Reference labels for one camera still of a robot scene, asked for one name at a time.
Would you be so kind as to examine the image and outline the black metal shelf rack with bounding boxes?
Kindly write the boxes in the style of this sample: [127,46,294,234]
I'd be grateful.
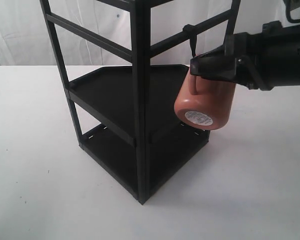
[40,0,240,204]

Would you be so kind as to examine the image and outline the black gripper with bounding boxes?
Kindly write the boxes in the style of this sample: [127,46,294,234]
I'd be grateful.
[190,32,265,91]

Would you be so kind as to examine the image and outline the black hook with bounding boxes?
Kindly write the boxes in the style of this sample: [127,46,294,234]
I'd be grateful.
[182,24,197,57]

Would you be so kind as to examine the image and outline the white backdrop curtain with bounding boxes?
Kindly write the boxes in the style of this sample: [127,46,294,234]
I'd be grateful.
[0,0,289,66]

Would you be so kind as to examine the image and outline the terracotta orange mug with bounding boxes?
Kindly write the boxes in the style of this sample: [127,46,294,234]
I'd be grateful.
[174,72,236,131]

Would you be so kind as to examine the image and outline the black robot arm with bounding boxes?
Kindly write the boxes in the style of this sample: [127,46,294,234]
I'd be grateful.
[188,0,300,95]

